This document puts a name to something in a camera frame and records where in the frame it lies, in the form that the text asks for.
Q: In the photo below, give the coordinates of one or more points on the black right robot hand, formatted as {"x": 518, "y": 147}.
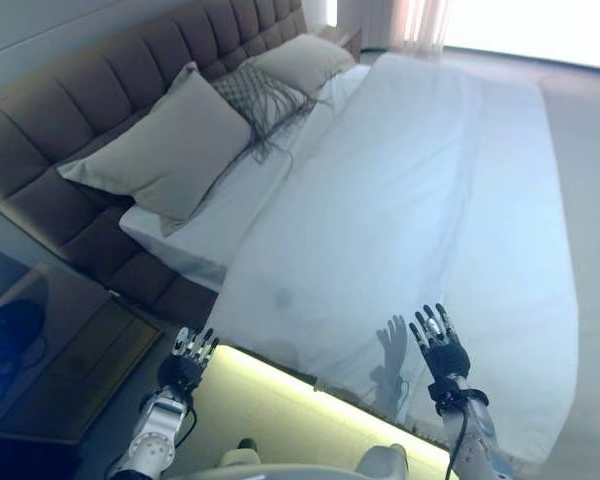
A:
{"x": 445, "y": 357}

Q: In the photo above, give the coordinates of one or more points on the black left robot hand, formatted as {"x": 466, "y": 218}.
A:
{"x": 185, "y": 372}

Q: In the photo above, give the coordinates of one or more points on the white duvet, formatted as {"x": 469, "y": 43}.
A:
{"x": 405, "y": 210}

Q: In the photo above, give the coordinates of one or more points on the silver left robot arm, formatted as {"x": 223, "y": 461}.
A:
{"x": 155, "y": 435}

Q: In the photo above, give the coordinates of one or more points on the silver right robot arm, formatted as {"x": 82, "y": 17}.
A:
{"x": 472, "y": 440}

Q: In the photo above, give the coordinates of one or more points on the beige fringed bed runner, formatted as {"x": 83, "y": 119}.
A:
{"x": 595, "y": 250}

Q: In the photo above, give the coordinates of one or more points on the wooden drawer nightstand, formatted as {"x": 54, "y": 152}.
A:
{"x": 90, "y": 360}

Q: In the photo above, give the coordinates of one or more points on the grey right robot leg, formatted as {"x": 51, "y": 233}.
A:
{"x": 382, "y": 462}

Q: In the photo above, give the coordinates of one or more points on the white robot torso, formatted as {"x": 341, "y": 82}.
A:
{"x": 280, "y": 474}

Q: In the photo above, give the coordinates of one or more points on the white fitted mattress sheet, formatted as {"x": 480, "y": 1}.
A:
{"x": 215, "y": 235}

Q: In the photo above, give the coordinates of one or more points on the black round device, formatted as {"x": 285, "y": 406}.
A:
{"x": 15, "y": 325}

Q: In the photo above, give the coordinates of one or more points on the large beige pillow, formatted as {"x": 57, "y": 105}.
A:
{"x": 170, "y": 155}

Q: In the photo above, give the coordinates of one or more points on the grey tasselled cushion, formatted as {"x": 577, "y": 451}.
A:
{"x": 252, "y": 92}

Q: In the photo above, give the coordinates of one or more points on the brown tufted headboard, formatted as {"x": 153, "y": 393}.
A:
{"x": 80, "y": 100}

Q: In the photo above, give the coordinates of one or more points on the small beige pillow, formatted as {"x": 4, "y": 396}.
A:
{"x": 305, "y": 62}

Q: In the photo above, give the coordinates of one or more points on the small wooden nightstand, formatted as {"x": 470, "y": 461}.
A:
{"x": 342, "y": 40}

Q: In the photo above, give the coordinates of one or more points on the sheer beige curtain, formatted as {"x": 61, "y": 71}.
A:
{"x": 417, "y": 22}

